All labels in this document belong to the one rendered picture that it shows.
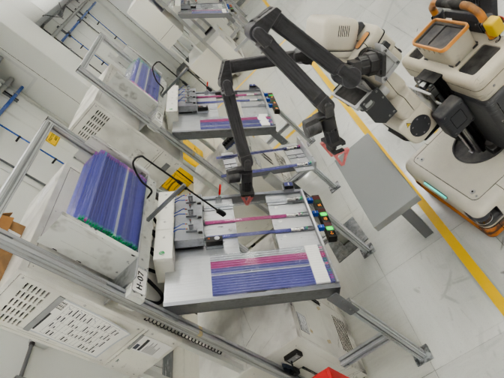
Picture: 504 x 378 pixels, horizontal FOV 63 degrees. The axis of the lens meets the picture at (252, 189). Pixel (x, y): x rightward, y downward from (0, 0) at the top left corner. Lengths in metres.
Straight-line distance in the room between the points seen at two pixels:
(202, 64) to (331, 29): 4.82
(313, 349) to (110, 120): 1.85
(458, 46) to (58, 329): 1.97
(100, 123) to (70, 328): 1.47
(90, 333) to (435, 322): 1.62
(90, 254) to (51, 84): 3.45
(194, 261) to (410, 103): 1.16
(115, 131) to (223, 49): 3.72
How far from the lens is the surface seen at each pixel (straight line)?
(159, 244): 1.84
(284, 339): 1.99
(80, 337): 1.85
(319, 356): 2.12
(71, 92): 4.92
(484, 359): 2.22
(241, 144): 1.95
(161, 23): 6.25
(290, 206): 2.14
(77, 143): 2.09
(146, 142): 2.89
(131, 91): 2.86
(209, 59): 6.38
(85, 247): 1.65
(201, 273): 1.80
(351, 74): 1.57
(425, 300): 2.42
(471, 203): 2.22
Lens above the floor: 2.00
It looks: 29 degrees down
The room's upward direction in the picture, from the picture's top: 52 degrees counter-clockwise
